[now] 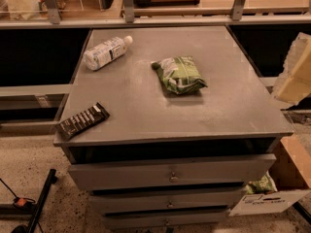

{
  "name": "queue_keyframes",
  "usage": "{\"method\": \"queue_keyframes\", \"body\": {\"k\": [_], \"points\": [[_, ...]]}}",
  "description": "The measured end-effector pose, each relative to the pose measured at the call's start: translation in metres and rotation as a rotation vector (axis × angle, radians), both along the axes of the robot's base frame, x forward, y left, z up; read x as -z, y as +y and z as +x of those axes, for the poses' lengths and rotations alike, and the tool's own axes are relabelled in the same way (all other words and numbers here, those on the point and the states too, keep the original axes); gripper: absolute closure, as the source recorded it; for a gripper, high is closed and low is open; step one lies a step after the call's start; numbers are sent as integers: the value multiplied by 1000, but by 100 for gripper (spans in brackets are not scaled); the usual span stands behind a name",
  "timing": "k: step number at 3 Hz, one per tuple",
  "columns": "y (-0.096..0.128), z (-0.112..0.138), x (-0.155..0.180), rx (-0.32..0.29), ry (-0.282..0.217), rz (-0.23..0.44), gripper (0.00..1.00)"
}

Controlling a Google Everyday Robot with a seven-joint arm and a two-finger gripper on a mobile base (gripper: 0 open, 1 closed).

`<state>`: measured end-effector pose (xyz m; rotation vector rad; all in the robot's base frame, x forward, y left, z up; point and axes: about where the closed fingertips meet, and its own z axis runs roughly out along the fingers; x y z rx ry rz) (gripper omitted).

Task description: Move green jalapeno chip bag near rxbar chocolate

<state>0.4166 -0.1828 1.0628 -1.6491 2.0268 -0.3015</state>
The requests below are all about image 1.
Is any clear plastic water bottle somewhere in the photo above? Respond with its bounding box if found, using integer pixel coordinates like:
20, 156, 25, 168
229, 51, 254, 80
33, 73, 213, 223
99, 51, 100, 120
83, 36, 133, 71

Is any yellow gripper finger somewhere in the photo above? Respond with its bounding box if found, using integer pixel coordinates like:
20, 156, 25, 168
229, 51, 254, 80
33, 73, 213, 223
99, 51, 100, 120
271, 32, 311, 106

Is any green jalapeno chip bag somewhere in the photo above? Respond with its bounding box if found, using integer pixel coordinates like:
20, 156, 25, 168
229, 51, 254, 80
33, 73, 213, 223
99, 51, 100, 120
151, 55, 207, 95

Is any cardboard box with flap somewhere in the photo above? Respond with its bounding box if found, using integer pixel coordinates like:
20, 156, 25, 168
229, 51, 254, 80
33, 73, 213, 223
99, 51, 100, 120
230, 135, 311, 216

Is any top grey drawer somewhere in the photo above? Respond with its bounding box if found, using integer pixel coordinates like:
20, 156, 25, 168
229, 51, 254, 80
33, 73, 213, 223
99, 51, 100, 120
68, 153, 276, 190

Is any grey drawer cabinet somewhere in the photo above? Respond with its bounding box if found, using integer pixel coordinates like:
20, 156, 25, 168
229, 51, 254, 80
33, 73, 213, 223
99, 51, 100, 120
55, 26, 292, 219

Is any black stand leg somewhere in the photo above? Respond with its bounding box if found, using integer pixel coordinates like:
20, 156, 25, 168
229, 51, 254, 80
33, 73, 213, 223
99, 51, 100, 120
11, 169, 57, 233

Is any dark rxbar chocolate bar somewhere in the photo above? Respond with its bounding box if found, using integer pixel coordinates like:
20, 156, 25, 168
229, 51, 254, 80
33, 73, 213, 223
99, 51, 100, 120
56, 103, 110, 141

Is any bottom grey drawer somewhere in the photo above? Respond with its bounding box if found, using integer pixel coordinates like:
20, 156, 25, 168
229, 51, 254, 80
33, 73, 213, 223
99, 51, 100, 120
103, 209, 229, 229

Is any grey drawer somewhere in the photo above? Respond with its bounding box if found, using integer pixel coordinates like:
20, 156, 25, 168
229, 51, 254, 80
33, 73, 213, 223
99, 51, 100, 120
103, 209, 229, 229
68, 153, 276, 190
88, 187, 246, 214

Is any green bag in box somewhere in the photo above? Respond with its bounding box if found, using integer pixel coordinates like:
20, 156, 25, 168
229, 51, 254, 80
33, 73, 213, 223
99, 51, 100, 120
246, 172, 277, 194

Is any black cable with orange clip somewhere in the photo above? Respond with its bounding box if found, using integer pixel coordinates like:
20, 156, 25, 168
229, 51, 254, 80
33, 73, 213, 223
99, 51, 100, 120
0, 178, 37, 211

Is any middle grey drawer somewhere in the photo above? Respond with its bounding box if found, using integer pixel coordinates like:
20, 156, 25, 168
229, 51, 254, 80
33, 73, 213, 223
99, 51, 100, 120
88, 187, 246, 214

